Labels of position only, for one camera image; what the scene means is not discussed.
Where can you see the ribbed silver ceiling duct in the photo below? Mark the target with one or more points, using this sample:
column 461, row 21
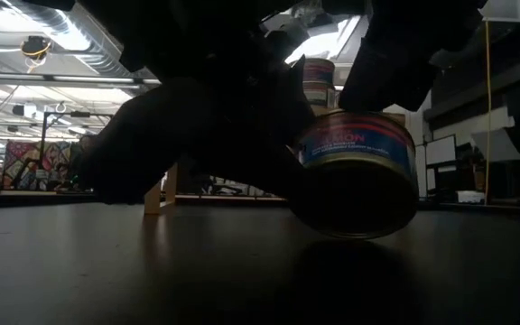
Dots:
column 79, row 45

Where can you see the colourful patterned panel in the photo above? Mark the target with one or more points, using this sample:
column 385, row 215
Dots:
column 25, row 164

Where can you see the white screen monitor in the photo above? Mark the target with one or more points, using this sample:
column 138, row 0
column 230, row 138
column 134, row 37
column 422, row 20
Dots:
column 440, row 150

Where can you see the long LED light bar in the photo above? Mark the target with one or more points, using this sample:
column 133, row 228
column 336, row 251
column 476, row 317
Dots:
column 61, row 79

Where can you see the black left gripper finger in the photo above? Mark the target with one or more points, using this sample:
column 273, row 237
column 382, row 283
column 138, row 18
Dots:
column 298, row 104

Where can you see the black metal stand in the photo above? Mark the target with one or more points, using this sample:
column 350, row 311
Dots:
column 43, row 144

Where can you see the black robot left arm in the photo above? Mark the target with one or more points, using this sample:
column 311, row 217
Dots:
column 174, row 36

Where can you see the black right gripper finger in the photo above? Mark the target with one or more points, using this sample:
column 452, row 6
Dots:
column 386, row 86

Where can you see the gold salmon can blue label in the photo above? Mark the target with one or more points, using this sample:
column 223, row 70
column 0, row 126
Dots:
column 359, row 149

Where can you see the small white box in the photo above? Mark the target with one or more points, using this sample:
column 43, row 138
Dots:
column 470, row 197

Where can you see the wooden slatted shelf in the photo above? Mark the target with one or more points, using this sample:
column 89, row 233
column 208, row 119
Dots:
column 158, row 201

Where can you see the black ceiling-mounted device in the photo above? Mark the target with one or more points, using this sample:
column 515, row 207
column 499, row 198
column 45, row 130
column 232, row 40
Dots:
column 35, row 45

